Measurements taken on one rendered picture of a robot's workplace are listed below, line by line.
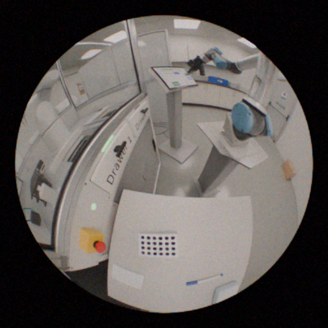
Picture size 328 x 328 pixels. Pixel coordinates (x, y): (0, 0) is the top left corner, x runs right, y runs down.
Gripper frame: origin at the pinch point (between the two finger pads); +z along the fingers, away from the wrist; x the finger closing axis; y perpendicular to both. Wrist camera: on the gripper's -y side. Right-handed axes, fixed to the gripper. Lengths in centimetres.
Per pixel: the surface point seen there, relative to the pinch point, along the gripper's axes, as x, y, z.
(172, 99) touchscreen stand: -4.4, -8.5, 34.3
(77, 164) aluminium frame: 84, -23, -11
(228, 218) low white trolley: 61, -66, -27
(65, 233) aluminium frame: 99, -32, -18
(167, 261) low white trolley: 87, -62, -22
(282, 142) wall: -233, -192, -111
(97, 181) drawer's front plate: 83, -30, -7
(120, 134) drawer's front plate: 67, -22, 1
